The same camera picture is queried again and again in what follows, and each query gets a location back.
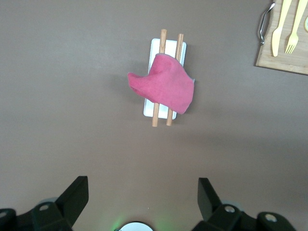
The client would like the white rectangular tray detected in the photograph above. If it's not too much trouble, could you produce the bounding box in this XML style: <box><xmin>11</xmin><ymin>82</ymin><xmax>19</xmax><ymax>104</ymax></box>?
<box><xmin>143</xmin><ymin>38</ymin><xmax>188</xmax><ymax>120</ymax></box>

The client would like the pink microfibre cloth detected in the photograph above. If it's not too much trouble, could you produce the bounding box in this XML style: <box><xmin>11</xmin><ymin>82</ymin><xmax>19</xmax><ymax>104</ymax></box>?
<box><xmin>127</xmin><ymin>53</ymin><xmax>195</xmax><ymax>115</ymax></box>

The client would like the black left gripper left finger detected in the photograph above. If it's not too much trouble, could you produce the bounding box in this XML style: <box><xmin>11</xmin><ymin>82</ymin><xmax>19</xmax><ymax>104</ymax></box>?
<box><xmin>0</xmin><ymin>175</ymin><xmax>89</xmax><ymax>231</ymax></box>

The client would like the yellow plastic fork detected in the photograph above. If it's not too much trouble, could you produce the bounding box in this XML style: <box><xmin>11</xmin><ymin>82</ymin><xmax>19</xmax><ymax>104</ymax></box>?
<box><xmin>284</xmin><ymin>0</ymin><xmax>308</xmax><ymax>54</ymax></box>

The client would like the bamboo cutting board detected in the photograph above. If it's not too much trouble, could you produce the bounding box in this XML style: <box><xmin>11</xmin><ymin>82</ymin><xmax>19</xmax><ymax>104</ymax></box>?
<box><xmin>255</xmin><ymin>0</ymin><xmax>308</xmax><ymax>76</ymax></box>

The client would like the yellow plastic knife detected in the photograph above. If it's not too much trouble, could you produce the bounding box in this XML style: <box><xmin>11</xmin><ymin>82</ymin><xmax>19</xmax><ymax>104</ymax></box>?
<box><xmin>271</xmin><ymin>0</ymin><xmax>293</xmax><ymax>57</ymax></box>

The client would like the wooden stick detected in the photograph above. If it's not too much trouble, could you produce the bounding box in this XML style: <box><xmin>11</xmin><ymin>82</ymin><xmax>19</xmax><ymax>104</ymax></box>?
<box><xmin>152</xmin><ymin>28</ymin><xmax>167</xmax><ymax>128</ymax></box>
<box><xmin>166</xmin><ymin>33</ymin><xmax>184</xmax><ymax>127</ymax></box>

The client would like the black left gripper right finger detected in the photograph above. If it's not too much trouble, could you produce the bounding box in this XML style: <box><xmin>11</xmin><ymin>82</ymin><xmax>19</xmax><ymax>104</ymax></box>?
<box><xmin>191</xmin><ymin>177</ymin><xmax>296</xmax><ymax>231</ymax></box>

